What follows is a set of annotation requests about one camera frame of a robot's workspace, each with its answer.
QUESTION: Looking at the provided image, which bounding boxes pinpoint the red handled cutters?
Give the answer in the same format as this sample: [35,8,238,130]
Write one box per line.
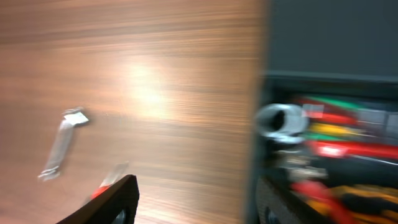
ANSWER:
[279,141,397,223]

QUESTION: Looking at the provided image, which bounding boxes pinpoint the black red screwdriver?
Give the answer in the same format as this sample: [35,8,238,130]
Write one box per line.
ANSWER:
[83,161,129,205]

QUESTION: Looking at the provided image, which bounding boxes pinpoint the clear case coloured screwdrivers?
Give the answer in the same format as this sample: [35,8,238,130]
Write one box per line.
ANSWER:
[294,95,397,146]

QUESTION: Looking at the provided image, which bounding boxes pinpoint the orange black pliers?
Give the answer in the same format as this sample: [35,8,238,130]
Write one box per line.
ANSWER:
[304,184,398,224]

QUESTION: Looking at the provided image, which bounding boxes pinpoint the black round tape measure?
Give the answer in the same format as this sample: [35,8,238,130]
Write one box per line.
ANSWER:
[255,103,309,145]

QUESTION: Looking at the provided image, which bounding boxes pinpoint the silver socket wrench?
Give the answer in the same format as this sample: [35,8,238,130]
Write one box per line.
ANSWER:
[38,107,89,181]

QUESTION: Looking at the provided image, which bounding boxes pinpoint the dark green open box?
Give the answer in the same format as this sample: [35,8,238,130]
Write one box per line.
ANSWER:
[246,0,397,223]

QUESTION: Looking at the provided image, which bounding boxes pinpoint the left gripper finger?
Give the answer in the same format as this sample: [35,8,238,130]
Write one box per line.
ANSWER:
[58,174,139,224]

